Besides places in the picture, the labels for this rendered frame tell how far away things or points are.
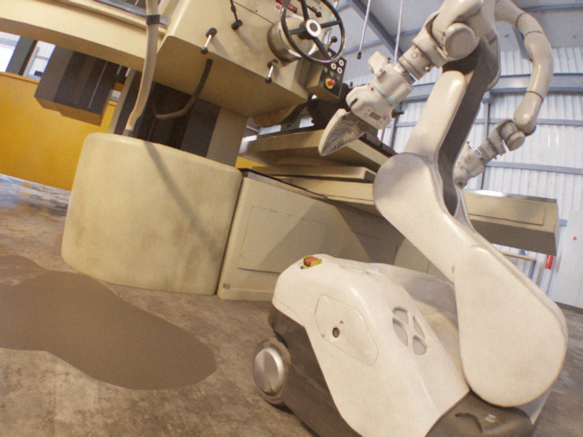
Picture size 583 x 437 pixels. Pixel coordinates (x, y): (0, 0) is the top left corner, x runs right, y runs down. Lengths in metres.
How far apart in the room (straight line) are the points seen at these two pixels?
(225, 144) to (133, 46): 0.90
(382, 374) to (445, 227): 0.29
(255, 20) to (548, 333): 1.53
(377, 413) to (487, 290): 0.26
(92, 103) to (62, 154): 1.80
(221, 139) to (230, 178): 0.70
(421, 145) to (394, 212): 0.18
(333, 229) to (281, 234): 0.37
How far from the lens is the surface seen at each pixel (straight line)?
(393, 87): 0.58
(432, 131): 0.72
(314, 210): 1.63
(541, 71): 1.04
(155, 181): 1.24
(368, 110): 0.58
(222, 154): 2.00
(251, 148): 2.26
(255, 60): 1.45
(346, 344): 0.49
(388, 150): 1.84
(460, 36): 0.58
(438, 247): 0.58
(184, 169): 1.27
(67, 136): 3.64
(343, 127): 0.63
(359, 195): 1.56
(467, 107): 0.78
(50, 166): 3.65
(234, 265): 1.42
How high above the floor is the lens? 0.42
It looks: 1 degrees up
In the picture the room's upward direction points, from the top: 14 degrees clockwise
